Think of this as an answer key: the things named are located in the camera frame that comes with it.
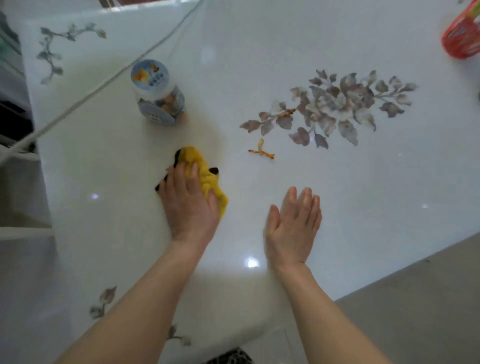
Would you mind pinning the person's right middle finger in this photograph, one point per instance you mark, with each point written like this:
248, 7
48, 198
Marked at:
303, 202

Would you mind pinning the person's right hand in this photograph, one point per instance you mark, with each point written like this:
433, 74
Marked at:
290, 236

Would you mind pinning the person's left forearm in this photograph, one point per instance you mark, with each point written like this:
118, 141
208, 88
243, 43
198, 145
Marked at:
138, 311

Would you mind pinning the black patterned cloth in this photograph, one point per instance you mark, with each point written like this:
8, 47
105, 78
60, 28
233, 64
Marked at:
230, 357

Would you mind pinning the dark shelf unit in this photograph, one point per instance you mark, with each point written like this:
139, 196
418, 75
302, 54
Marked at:
13, 120

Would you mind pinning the person's right forearm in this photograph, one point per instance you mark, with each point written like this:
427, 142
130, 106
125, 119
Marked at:
322, 322

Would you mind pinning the person's right thumb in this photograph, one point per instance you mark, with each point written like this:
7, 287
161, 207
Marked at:
272, 219

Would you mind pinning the yellow cleaning cloth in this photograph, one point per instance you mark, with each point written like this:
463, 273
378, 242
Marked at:
204, 170

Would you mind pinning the clear jar with blue lid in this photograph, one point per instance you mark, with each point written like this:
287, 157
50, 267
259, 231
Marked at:
159, 93

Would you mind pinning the orange peel strip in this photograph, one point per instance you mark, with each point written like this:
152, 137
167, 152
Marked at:
287, 112
261, 148

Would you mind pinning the red mesh basket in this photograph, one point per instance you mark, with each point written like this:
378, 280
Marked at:
460, 37

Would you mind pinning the person's left thumb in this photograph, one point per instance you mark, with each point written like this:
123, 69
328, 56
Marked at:
213, 204

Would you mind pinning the person's left hand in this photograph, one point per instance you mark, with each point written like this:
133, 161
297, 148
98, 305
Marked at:
187, 213

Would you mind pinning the person's left middle finger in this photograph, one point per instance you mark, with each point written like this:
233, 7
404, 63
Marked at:
180, 178

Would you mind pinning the person's left little finger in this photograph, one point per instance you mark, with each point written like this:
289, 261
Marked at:
162, 191

